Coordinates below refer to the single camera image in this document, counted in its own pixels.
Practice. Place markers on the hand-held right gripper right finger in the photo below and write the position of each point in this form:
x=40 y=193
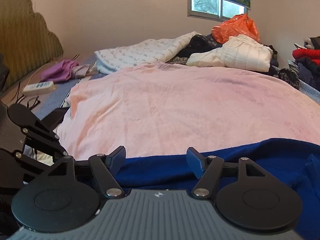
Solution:
x=195 y=162

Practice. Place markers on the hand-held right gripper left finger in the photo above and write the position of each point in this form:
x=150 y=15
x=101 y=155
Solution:
x=117 y=158

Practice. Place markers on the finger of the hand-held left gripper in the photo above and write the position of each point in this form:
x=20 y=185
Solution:
x=45 y=137
x=30 y=163

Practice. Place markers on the dark patterned clothes heap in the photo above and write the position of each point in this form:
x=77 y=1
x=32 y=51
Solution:
x=200 y=43

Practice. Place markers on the dark clothes pile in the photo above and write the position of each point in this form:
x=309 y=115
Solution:
x=308 y=72

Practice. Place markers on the flat black object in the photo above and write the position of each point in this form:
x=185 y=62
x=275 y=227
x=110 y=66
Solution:
x=56 y=118

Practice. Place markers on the white power strip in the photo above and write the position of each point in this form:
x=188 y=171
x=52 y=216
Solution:
x=38 y=87

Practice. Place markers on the pink blanket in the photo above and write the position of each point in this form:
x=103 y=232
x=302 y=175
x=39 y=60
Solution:
x=175 y=110

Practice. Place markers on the purple cloth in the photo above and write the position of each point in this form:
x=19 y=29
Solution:
x=61 y=71

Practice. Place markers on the olive green headboard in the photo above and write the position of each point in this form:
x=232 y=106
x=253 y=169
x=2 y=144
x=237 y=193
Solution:
x=22 y=35

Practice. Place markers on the white patterned quilt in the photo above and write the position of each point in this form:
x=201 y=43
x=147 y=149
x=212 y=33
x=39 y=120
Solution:
x=140 y=50

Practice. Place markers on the white puffer jacket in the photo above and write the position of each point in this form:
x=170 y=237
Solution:
x=240 y=53

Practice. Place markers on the dark patterned cloth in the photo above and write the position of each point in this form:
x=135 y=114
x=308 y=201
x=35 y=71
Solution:
x=290 y=78

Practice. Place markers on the orange plastic bag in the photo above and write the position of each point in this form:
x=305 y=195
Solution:
x=235 y=28

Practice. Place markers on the red garment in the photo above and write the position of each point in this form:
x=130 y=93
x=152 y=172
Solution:
x=306 y=53

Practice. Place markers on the window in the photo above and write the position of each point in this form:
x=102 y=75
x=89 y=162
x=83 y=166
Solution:
x=212 y=6

